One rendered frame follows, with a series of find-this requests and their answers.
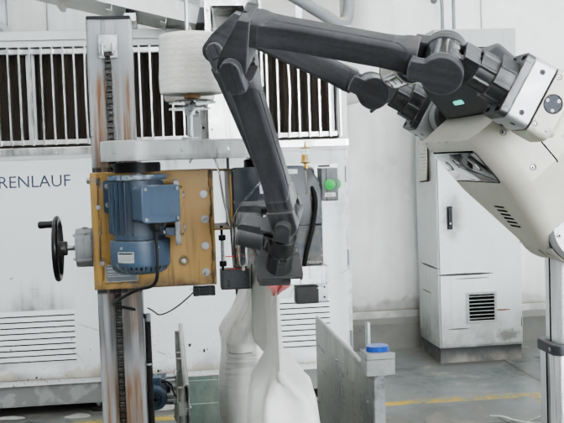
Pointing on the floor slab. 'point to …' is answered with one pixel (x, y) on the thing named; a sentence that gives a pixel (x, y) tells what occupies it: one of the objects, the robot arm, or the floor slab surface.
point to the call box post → (378, 399)
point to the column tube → (121, 28)
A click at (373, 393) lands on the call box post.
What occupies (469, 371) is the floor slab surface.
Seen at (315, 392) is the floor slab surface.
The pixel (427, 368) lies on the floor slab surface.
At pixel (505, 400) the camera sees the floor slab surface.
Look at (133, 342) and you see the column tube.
